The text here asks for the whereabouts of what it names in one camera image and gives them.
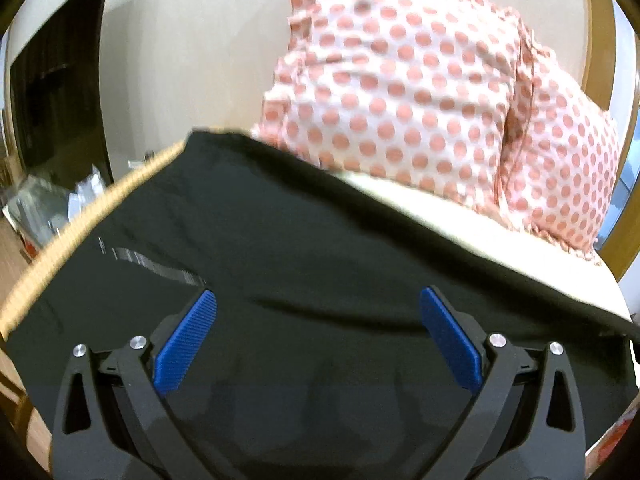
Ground pink polka-dot pillow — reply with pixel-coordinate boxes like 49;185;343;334
500;26;620;259
250;0;525;212

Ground right pink polka-dot pillow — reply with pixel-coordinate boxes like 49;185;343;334
500;26;620;259

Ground clutter of clear plastic bags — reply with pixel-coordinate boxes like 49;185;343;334
1;166;106;249

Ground bed with yellow patterned sheet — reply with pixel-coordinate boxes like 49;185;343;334
1;141;639;341

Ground left pink polka-dot pillow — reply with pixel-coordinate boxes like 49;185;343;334
250;0;525;212

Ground black pants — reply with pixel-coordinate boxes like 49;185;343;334
8;131;637;479

